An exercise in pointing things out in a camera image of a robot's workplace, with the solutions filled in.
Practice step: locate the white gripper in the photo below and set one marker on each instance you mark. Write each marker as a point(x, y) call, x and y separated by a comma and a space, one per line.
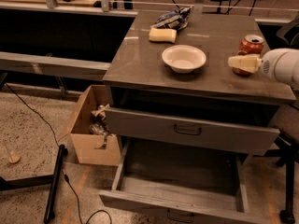
point(270, 64)

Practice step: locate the red coke can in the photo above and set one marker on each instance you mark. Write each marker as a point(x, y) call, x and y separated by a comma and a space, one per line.
point(250, 44)

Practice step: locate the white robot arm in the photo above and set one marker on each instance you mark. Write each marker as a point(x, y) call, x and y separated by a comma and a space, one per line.
point(295, 73)

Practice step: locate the white paper bowl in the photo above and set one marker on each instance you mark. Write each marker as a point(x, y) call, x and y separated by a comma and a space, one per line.
point(184, 59)

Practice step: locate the black office chair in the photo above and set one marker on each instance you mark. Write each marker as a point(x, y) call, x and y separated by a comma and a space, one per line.
point(286, 121)

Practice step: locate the blue white chip bag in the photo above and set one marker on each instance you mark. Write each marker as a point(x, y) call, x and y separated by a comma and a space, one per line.
point(177, 19)

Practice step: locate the grey drawer cabinet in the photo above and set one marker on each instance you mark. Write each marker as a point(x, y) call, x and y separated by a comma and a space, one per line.
point(139, 79)

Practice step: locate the yellow sponge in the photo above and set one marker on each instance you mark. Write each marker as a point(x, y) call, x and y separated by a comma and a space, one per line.
point(162, 35)

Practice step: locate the grey lower drawer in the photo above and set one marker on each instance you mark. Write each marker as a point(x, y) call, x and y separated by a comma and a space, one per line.
point(189, 185)

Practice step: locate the grey drawer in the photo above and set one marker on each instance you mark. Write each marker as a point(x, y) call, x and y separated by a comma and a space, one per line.
point(189, 185)
point(191, 132)

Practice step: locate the grey upper drawer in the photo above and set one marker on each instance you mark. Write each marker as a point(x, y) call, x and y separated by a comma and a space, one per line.
point(191, 132)

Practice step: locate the crumpled wrappers in box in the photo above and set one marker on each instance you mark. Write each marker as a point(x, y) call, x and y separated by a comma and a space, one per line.
point(98, 124)

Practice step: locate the cardboard box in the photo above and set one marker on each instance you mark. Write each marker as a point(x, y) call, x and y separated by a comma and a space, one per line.
point(91, 148)

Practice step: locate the black stand base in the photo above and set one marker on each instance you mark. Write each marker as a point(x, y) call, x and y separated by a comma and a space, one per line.
point(51, 180)

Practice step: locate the small wooden floor stand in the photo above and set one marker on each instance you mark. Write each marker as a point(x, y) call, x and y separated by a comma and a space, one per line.
point(12, 157)

